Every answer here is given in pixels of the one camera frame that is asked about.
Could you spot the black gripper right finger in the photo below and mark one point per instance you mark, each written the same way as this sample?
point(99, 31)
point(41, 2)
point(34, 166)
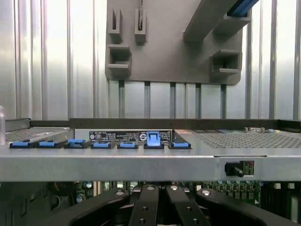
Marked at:
point(188, 209)

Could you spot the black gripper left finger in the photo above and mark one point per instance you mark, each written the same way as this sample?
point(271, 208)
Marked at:
point(143, 209)

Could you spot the open black PC case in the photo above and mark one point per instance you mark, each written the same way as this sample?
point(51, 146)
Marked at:
point(117, 166)

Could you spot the green motherboard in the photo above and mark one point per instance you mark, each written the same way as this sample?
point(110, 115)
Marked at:
point(235, 188)

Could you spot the blue slot retention clip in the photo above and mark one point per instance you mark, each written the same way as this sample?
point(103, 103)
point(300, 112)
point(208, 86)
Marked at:
point(75, 144)
point(154, 139)
point(22, 144)
point(178, 145)
point(101, 145)
point(49, 144)
point(128, 145)

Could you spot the grey parts rack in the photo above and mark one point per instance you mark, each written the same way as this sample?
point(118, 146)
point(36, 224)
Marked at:
point(164, 47)

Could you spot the green RAM stick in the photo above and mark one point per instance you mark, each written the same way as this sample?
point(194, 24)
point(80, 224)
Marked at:
point(141, 16)

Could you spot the hard disk blue caddy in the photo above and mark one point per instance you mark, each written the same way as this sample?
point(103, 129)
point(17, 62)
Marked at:
point(242, 7)

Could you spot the black chassis latch switch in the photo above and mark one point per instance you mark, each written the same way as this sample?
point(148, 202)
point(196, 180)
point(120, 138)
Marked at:
point(232, 169)

